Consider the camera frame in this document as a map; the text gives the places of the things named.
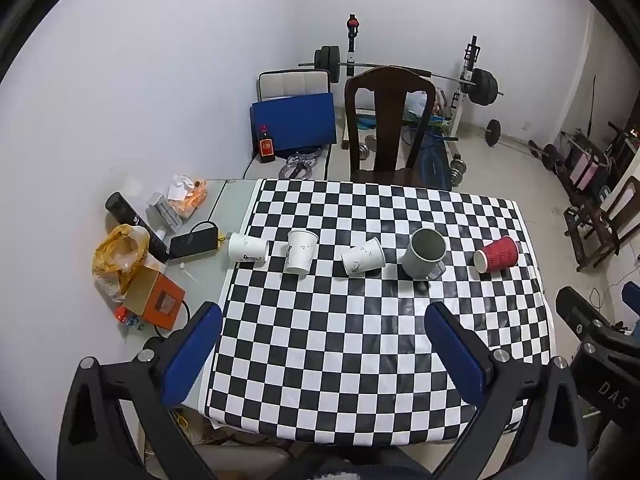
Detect white paper cup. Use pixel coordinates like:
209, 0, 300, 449
285, 229, 320, 275
227, 232, 270, 264
341, 238, 386, 277

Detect grey small box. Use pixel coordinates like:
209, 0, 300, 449
146, 192, 183, 233

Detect black cable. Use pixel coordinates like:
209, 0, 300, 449
187, 220, 222, 243

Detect dark bottle with red label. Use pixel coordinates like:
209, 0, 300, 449
258, 125, 277, 164

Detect orange tissue pack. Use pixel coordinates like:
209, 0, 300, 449
166, 175, 208, 221

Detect dark wooden chair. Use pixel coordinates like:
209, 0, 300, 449
344, 66, 453, 191

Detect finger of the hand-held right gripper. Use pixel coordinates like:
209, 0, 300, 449
621, 281, 640, 323
556, 286, 617, 343

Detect white padded chair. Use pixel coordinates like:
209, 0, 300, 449
243, 69, 335, 181

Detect short barbell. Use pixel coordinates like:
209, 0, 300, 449
485, 119, 568, 171

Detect white weight bench rack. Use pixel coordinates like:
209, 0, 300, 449
342, 12, 481, 158

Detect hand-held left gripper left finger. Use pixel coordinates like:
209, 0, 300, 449
57, 301, 223, 480

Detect grey ceramic mug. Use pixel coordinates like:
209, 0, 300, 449
401, 228, 448, 281

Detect black white checkered mat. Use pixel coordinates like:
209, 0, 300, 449
202, 178, 557, 447

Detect yellow plastic bag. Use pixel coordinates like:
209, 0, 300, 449
91, 225, 151, 303

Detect dark wooden furniture stack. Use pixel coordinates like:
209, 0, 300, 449
562, 120, 640, 273

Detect red ribbed paper cup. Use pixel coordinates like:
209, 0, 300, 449
473, 235, 519, 274

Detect long barbell with black plates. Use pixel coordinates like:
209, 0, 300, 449
299, 46, 505, 108

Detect chrome metal rings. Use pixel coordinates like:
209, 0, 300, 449
279, 150, 321, 181

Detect pink bag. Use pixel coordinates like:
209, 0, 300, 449
570, 152, 602, 190

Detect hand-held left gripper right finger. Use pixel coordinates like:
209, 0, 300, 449
424, 301, 588, 480

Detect black cylindrical bottle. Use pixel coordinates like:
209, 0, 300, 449
105, 192, 171, 263

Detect black power bank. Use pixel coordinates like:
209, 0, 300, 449
169, 230, 221, 261

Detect orange cardboard box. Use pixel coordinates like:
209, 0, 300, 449
122, 266, 186, 332

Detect blue folder board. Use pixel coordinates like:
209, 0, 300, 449
250, 92, 337, 153

